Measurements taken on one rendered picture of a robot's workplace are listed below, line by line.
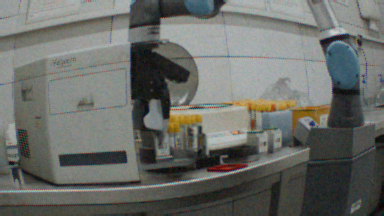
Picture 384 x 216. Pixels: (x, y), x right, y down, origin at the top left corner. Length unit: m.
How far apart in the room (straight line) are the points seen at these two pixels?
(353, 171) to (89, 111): 0.66
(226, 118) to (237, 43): 0.62
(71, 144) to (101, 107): 0.13
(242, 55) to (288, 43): 0.33
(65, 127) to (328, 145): 0.64
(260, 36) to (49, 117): 1.54
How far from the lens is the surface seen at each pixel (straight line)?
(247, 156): 1.85
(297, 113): 2.15
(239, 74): 2.68
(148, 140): 1.63
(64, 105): 1.43
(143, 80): 1.58
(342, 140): 1.58
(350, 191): 1.58
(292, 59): 2.96
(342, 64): 1.46
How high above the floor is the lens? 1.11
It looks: 3 degrees down
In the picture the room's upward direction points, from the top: 3 degrees counter-clockwise
